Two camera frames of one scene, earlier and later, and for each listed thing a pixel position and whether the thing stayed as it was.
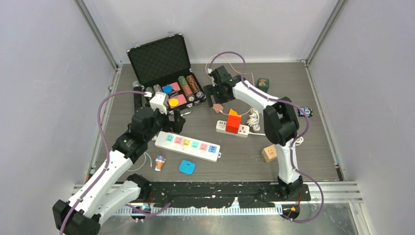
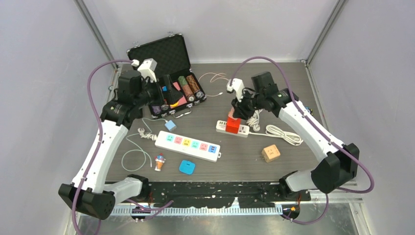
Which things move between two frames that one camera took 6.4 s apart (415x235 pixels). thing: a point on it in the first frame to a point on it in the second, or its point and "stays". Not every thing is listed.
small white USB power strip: [220, 127] stays
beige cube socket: [269, 153] stays
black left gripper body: [159, 125] to [152, 93]
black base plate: [204, 194] stays
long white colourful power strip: [188, 146] stays
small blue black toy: [309, 111] stays
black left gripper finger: [179, 121] to [172, 96]
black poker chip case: [162, 66] stays
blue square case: [187, 167] stays
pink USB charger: [217, 107] to [231, 112]
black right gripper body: [216, 88] to [250, 102]
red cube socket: [233, 124] stays
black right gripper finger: [208, 90] to [240, 112]
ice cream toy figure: [159, 160] stays
